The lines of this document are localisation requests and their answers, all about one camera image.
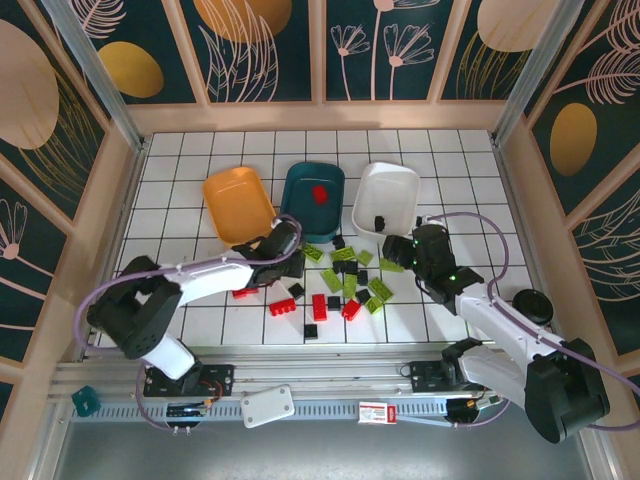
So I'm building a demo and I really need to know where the teal plastic container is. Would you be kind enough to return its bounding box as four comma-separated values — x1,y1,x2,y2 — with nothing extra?
278,160,347,245

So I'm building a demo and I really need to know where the white plastic container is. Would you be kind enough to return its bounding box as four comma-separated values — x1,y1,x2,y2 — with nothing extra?
351,160,421,241

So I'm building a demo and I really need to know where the orange plastic container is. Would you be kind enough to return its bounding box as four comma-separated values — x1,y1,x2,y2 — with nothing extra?
201,166,278,247

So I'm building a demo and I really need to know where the paper cup with black lid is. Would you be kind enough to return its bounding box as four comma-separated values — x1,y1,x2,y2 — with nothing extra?
512,288,554,326

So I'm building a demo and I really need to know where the white plastic box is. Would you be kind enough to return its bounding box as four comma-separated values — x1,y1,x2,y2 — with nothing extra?
239,383,296,430

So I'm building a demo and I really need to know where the black controller board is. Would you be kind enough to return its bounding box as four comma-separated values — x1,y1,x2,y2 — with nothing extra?
164,401,212,422
447,394,504,426

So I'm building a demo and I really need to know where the red and white card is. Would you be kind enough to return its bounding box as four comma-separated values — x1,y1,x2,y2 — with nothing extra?
357,399,399,425

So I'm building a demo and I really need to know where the small teal plastic block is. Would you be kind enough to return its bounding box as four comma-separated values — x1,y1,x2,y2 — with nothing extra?
71,385,100,417

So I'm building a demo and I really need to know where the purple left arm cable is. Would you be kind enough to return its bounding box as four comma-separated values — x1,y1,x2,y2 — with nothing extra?
74,214,306,434

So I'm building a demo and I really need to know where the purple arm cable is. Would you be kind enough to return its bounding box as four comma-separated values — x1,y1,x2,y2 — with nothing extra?
74,214,306,434
424,210,640,434

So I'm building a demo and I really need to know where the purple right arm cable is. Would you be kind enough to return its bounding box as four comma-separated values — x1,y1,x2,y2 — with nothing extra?
424,210,640,434

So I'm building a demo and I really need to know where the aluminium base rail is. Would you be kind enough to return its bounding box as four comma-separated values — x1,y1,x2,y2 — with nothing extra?
54,347,586,401

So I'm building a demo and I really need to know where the grey slotted cable duct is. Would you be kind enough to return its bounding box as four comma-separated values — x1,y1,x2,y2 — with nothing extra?
69,397,506,427

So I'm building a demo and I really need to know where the aluminium frame post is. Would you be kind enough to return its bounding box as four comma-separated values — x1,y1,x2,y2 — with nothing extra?
42,0,147,151
492,0,596,146

